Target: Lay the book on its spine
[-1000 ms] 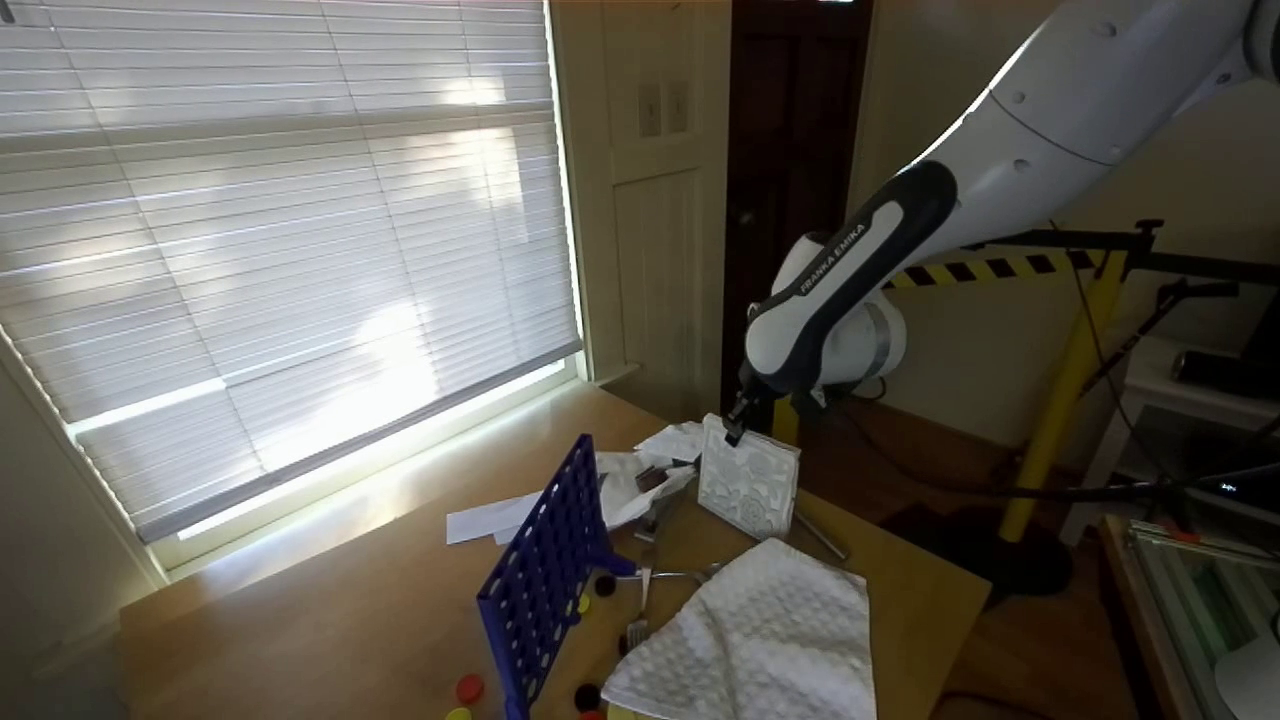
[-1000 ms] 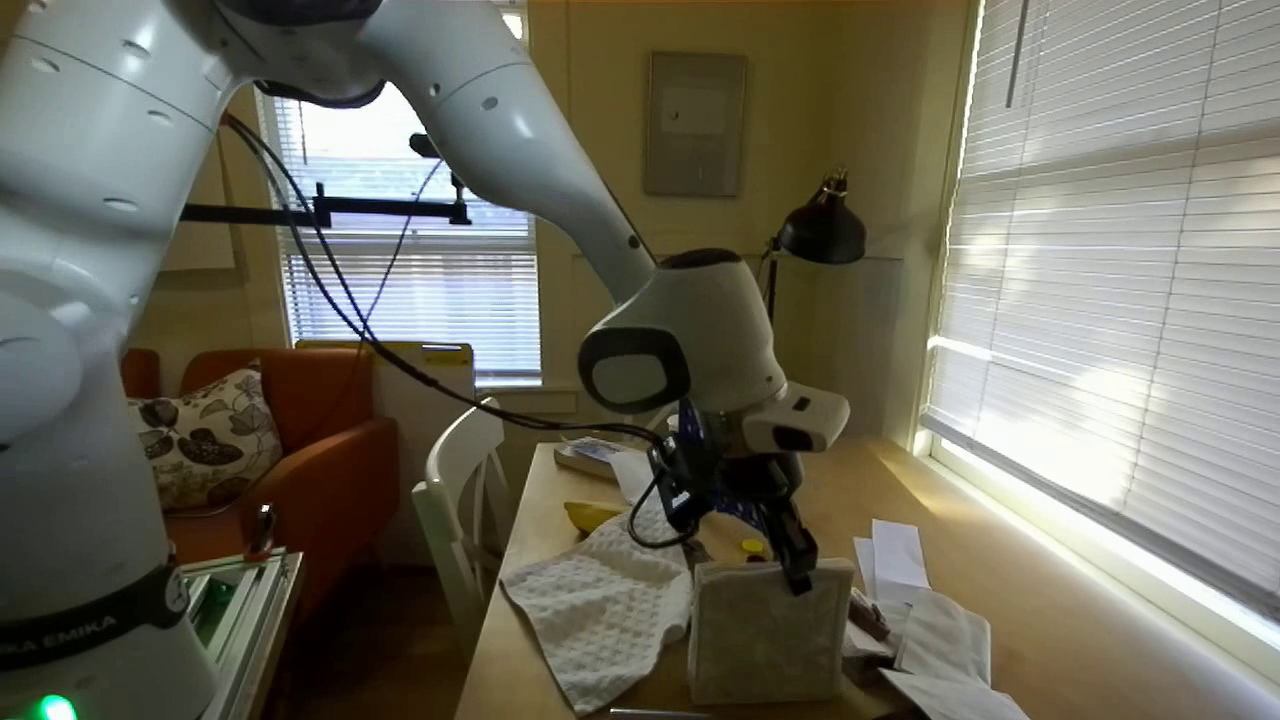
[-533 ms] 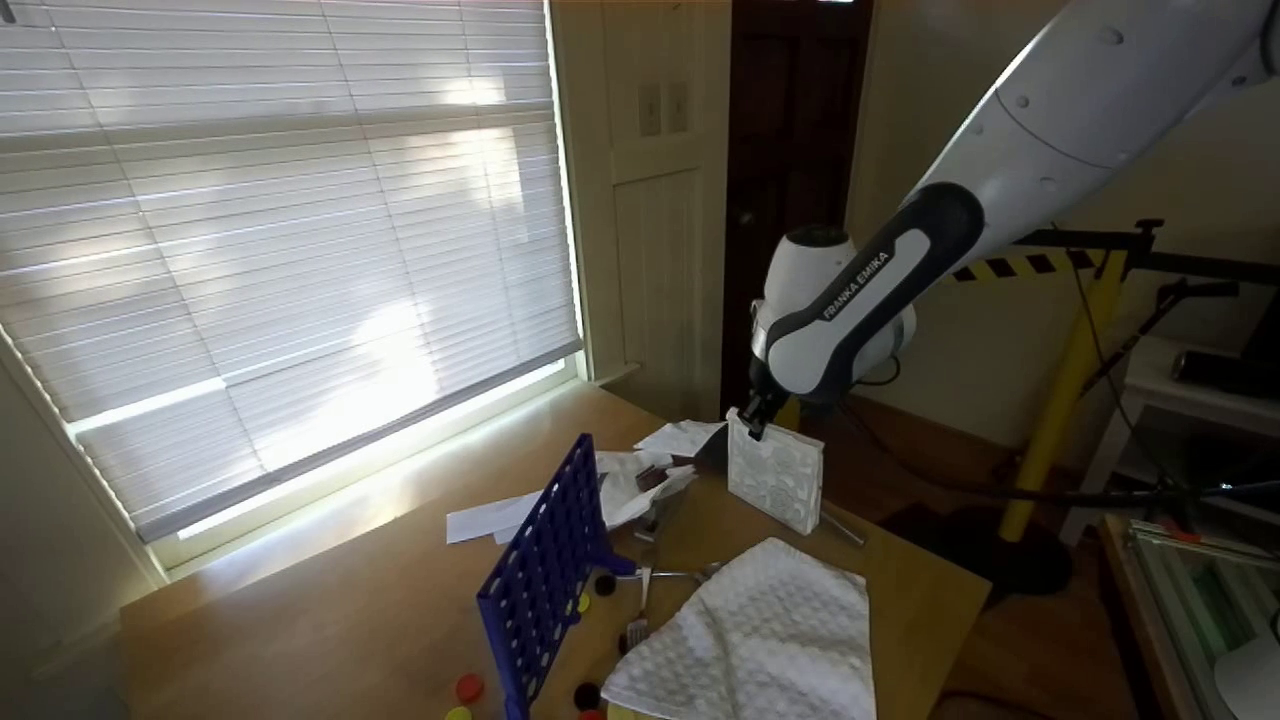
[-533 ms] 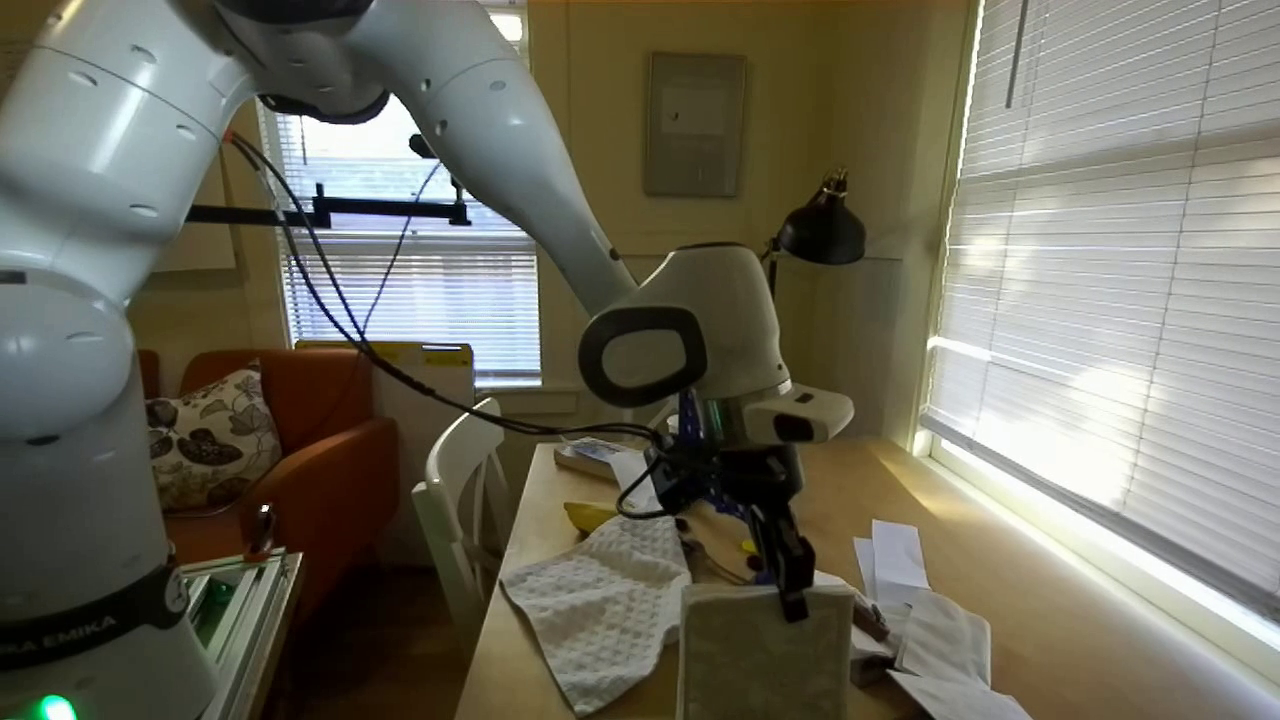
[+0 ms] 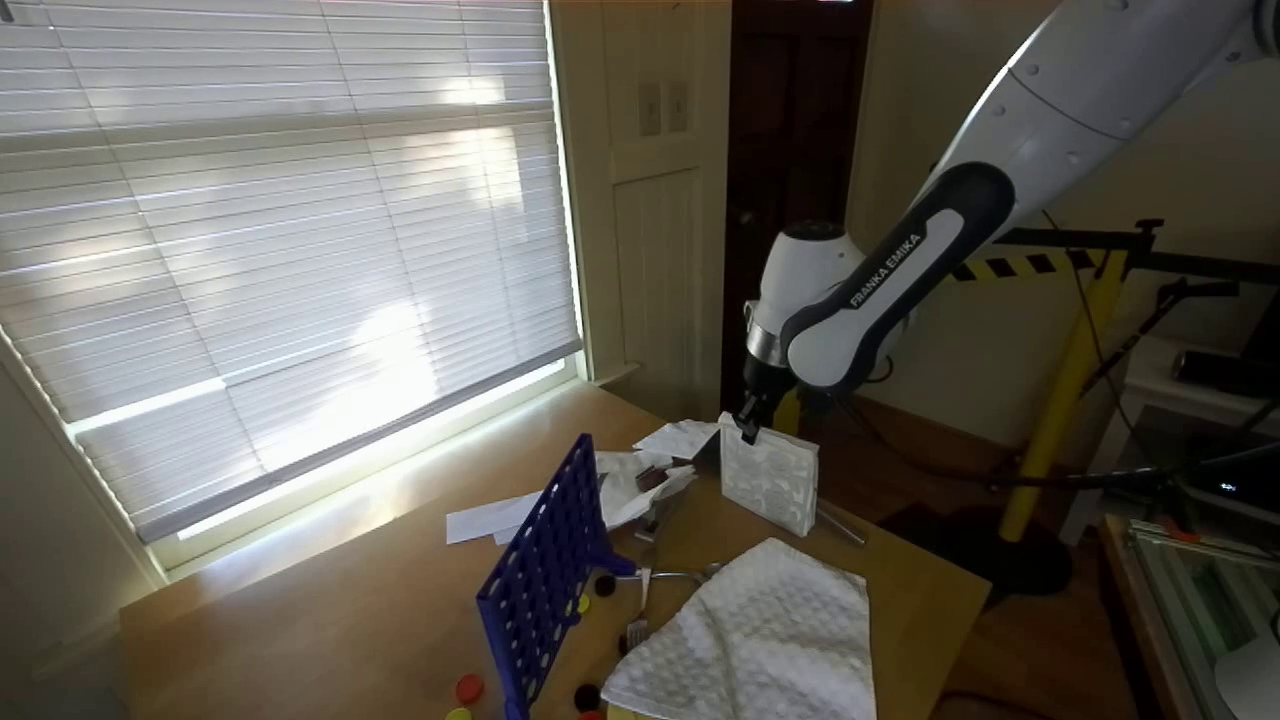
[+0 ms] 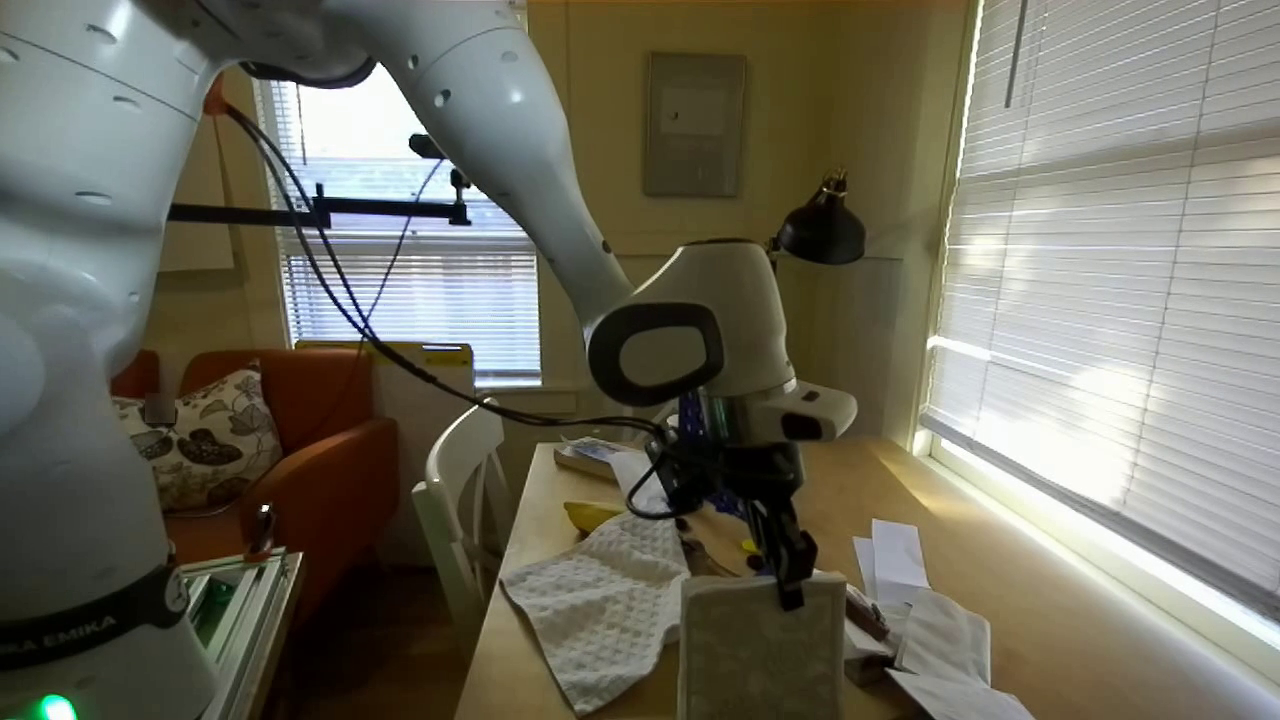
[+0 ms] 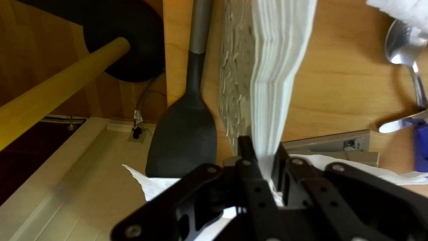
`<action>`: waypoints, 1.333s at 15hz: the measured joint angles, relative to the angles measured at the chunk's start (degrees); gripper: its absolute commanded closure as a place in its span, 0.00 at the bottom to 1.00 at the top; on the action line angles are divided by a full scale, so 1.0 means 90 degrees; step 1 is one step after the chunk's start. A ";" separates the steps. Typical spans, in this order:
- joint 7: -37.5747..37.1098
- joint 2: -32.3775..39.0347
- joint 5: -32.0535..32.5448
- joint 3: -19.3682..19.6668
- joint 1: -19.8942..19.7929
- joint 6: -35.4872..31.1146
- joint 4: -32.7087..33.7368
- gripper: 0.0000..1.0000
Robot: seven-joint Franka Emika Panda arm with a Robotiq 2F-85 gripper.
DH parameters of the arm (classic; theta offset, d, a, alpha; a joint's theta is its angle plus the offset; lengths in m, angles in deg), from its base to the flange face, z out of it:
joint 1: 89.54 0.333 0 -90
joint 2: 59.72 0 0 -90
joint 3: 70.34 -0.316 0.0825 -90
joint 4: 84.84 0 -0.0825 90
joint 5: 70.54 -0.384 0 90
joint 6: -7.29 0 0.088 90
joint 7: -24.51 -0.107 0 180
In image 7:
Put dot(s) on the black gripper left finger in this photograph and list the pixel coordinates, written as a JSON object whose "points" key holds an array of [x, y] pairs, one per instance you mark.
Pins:
{"points": [[249, 192]]}

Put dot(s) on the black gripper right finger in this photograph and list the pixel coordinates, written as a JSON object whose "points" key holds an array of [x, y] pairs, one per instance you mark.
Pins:
{"points": [[339, 201]]}

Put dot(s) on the white cloth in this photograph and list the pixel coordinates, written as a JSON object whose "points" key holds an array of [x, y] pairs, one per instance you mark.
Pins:
{"points": [[276, 67]]}

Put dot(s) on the grey flat cardboard piece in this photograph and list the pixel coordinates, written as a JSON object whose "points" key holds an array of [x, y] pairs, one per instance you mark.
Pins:
{"points": [[335, 145]]}

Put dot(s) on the black spatula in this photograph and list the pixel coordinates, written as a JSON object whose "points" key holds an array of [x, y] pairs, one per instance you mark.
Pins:
{"points": [[182, 134]]}

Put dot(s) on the white paper sheet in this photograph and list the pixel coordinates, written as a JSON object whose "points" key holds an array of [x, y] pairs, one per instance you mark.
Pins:
{"points": [[149, 185]]}

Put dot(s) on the metal spoon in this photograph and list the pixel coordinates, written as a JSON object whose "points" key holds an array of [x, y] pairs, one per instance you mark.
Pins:
{"points": [[402, 44]]}

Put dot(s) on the cream panelled door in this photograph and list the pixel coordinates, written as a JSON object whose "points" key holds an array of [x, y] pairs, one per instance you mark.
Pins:
{"points": [[67, 188]]}

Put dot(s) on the white textured towel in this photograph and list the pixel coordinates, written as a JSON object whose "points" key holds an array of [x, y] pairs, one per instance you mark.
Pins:
{"points": [[406, 11]]}

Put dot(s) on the yellow black barrier stand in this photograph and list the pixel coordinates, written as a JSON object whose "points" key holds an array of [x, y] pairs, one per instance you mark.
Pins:
{"points": [[58, 89]]}

